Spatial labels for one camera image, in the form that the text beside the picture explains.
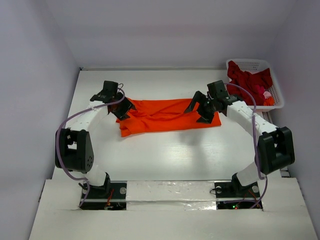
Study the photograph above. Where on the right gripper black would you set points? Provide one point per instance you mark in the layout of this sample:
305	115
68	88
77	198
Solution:
201	105

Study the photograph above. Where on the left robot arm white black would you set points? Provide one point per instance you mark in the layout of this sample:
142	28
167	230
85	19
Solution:
74	151

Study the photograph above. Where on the orange t shirt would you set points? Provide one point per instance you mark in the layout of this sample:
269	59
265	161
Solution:
151	116

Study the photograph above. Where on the dark red t shirt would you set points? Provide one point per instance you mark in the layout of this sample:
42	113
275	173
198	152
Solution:
248	81

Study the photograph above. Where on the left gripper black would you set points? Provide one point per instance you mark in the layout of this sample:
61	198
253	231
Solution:
122	114

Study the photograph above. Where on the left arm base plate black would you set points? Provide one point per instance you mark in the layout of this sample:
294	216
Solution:
114	199

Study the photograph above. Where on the small orange cloth in basket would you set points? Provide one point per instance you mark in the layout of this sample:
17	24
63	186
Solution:
269	102

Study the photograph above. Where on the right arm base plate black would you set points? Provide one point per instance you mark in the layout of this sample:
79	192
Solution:
230	197

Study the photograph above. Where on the metal rail at table edge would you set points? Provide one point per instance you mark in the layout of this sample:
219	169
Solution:
283	172

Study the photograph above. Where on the white plastic basket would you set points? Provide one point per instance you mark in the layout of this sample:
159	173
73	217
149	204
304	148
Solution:
254	66

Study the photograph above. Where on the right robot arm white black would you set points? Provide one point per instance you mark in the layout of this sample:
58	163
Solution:
273	145

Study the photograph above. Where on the pink cloth in basket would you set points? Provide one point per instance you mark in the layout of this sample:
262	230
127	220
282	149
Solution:
262	92

